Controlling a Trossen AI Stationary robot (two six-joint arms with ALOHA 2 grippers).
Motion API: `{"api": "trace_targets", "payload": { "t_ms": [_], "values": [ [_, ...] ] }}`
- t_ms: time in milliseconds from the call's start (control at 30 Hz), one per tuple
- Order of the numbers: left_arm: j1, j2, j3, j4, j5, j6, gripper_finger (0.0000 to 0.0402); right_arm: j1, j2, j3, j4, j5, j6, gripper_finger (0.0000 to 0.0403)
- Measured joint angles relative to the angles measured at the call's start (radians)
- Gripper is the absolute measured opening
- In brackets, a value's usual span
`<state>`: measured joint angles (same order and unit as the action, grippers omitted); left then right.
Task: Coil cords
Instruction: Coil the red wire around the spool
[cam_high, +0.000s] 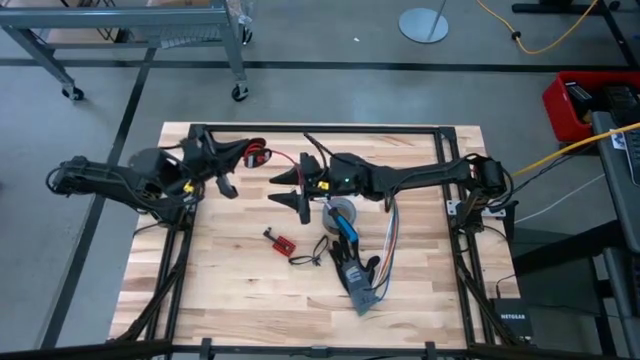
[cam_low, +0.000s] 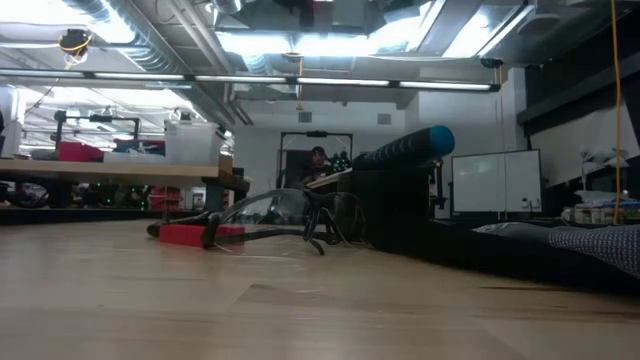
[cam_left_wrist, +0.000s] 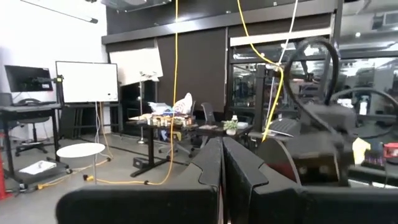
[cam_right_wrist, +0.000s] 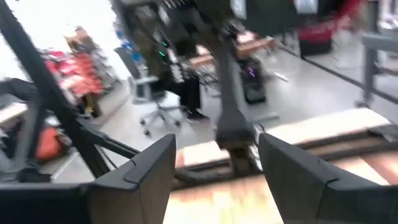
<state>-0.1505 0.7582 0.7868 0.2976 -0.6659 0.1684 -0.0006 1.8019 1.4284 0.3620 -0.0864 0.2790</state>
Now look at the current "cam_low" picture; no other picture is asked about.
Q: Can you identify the silver ventilation duct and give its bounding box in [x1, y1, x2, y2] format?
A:
[59, 0, 256, 129]

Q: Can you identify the long linear ceiling light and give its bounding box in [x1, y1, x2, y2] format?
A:
[0, 67, 504, 95]

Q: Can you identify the black aluminium table frame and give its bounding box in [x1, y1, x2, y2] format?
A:
[0, 207, 236, 225]

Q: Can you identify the thick yellow cable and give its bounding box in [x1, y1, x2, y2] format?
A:
[608, 0, 625, 226]

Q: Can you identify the ceiling cable reel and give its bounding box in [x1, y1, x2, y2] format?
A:
[57, 28, 94, 57]

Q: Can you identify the blue red box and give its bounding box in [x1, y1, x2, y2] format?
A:
[112, 138, 167, 156]

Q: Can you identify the clear plastic storage box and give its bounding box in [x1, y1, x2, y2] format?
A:
[163, 118, 225, 168]

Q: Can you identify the wooden workbench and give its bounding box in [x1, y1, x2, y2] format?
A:
[0, 158, 251, 214]

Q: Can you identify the black grey work glove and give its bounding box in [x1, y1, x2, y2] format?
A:
[367, 214, 640, 297]

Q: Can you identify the black cable bundle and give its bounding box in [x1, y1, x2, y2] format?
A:
[201, 188, 372, 257]

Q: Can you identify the white container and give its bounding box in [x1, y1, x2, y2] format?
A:
[0, 87, 25, 160]

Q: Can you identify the blue black handled scraper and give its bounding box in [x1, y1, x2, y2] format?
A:
[305, 124, 457, 191]

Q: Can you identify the whiteboard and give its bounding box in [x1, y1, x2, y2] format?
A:
[450, 148, 543, 215]

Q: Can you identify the small red bin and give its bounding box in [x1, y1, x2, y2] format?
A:
[56, 140, 106, 163]

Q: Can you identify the person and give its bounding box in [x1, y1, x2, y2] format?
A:
[298, 145, 334, 187]

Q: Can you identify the distant black frame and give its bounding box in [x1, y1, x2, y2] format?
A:
[277, 130, 354, 190]

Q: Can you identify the red crate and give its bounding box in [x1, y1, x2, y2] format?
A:
[147, 185, 184, 212]

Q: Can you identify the red circuit board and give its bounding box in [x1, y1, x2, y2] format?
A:
[146, 222, 247, 250]

